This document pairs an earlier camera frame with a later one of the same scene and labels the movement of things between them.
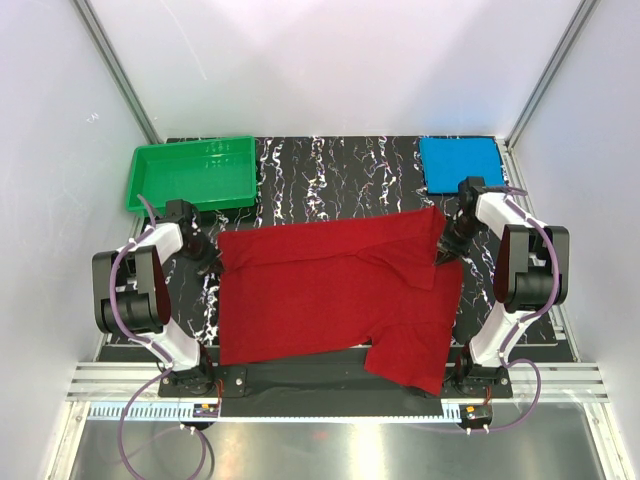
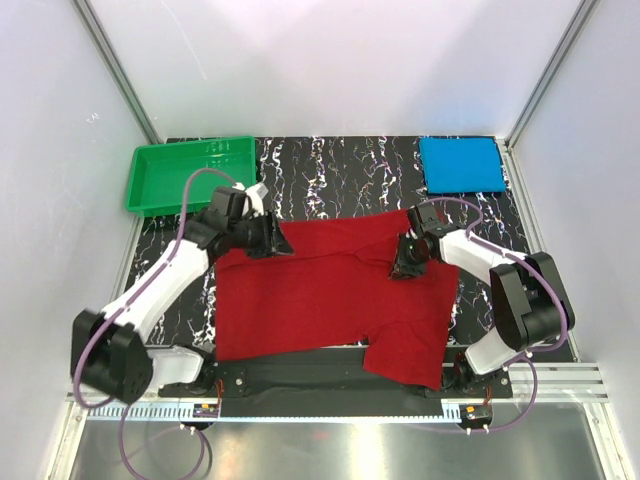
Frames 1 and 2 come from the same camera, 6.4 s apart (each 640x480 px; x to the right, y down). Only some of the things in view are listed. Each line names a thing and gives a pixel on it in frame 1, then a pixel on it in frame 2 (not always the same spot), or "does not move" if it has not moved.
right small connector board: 475,416 does not move
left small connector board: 202,410 does not move
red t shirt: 307,285 does not move
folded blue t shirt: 447,161 does not move
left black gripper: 210,264 -> 273,242
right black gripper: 448,250 -> 401,270
